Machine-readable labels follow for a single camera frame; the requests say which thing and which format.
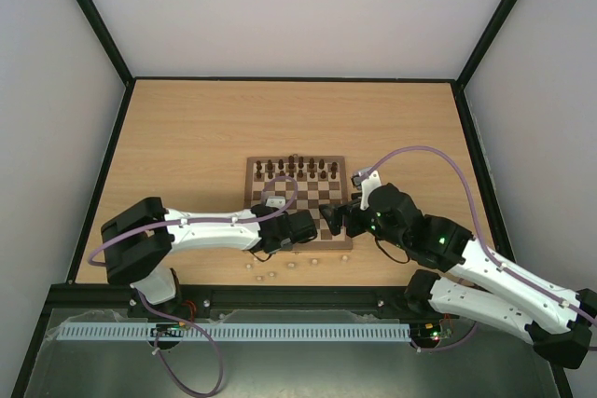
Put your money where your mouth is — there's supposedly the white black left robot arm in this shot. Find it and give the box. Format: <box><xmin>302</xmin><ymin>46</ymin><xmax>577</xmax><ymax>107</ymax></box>
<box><xmin>101</xmin><ymin>197</ymin><xmax>317</xmax><ymax>305</ymax></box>

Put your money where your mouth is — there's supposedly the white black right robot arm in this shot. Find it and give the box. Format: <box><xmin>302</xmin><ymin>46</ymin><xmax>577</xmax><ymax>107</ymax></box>
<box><xmin>319</xmin><ymin>184</ymin><xmax>596</xmax><ymax>369</ymax></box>

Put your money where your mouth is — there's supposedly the wooden chess board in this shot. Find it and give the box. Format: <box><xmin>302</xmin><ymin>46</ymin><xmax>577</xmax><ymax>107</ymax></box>
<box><xmin>244</xmin><ymin>154</ymin><xmax>353</xmax><ymax>252</ymax></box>

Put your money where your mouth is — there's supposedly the dark king piece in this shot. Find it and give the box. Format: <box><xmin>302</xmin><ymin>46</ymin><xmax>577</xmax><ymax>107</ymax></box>
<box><xmin>288</xmin><ymin>155</ymin><xmax>296</xmax><ymax>172</ymax></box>

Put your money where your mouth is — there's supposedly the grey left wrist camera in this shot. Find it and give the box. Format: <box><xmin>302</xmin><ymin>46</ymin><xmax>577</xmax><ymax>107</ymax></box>
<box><xmin>264</xmin><ymin>196</ymin><xmax>286</xmax><ymax>209</ymax></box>

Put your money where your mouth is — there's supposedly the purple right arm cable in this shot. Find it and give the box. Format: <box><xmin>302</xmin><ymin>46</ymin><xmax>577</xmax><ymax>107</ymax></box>
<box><xmin>370</xmin><ymin>145</ymin><xmax>597</xmax><ymax>353</ymax></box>

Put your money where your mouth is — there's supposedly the light blue cable duct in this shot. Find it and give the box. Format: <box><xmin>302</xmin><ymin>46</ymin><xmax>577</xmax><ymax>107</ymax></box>
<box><xmin>56</xmin><ymin>323</ymin><xmax>411</xmax><ymax>343</ymax></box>

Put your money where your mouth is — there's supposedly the black frame post right rear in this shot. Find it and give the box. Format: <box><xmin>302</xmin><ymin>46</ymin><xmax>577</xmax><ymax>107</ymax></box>
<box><xmin>456</xmin><ymin>0</ymin><xmax>519</xmax><ymax>89</ymax></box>

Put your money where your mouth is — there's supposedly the black frame post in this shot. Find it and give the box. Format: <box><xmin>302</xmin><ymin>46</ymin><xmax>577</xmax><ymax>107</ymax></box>
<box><xmin>76</xmin><ymin>0</ymin><xmax>133</xmax><ymax>87</ymax></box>
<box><xmin>456</xmin><ymin>0</ymin><xmax>519</xmax><ymax>89</ymax></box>

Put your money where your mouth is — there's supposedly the black frame post left rear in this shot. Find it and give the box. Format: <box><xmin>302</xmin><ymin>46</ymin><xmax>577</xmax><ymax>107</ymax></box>
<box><xmin>76</xmin><ymin>0</ymin><xmax>133</xmax><ymax>87</ymax></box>

